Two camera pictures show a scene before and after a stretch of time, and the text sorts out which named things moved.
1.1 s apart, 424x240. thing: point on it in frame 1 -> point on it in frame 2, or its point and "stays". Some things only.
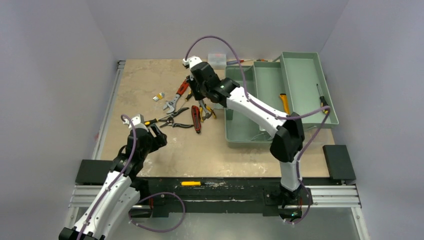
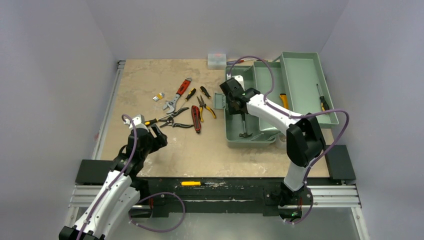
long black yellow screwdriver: [323, 103] stays
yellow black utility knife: [284, 99] stays
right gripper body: [194, 85] -> [236, 104]
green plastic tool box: [297, 84] stays
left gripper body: [153, 143] stays
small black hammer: [207, 114] -> [244, 134]
